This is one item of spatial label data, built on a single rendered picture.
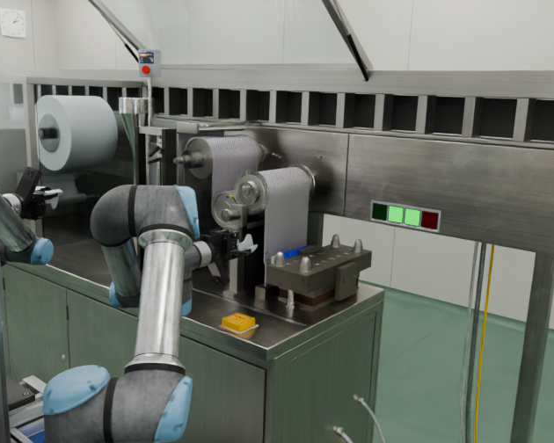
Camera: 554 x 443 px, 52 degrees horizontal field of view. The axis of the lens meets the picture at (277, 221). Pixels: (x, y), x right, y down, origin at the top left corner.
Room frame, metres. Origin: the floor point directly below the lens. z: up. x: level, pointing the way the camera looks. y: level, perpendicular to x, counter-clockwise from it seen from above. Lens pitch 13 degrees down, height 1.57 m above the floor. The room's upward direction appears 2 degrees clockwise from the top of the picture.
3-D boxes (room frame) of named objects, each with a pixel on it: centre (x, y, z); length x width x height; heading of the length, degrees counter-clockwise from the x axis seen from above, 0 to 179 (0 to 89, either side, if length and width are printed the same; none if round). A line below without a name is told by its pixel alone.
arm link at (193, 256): (1.51, 0.27, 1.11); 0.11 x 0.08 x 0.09; 142
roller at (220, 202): (2.02, 0.10, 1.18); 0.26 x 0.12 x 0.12; 142
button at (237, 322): (1.56, 0.10, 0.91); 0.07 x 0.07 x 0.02; 52
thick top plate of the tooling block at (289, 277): (1.86, -0.16, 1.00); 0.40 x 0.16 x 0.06; 142
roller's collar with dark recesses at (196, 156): (1.98, 0.30, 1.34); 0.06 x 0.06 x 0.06; 52
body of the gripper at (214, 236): (1.63, 0.17, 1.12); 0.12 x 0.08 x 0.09; 142
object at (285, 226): (1.90, -0.03, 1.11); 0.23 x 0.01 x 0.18; 142
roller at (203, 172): (2.10, 0.20, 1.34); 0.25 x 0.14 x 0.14; 142
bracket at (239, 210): (1.84, 0.14, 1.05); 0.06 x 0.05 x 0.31; 142
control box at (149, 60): (2.21, 0.50, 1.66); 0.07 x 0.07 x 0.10; 78
